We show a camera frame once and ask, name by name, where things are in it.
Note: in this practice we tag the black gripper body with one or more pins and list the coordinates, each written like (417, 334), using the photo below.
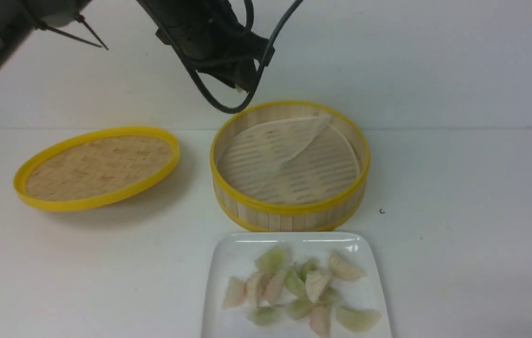
(213, 40)

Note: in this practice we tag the pale green steamed dumpling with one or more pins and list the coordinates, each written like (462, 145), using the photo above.
(312, 264)

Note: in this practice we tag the pink white steamed dumpling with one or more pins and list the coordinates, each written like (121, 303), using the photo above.
(255, 287)

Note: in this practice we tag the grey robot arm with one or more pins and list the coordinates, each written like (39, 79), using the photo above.
(19, 18)

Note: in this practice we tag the white square plate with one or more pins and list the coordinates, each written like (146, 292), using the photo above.
(235, 256)

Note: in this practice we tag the white steamer liner cloth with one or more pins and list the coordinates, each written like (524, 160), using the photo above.
(294, 161)

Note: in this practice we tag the yellow rimmed bamboo steamer basket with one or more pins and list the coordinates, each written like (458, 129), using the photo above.
(255, 215)

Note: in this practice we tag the yellow rimmed bamboo steamer lid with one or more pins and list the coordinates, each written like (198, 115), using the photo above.
(97, 168)

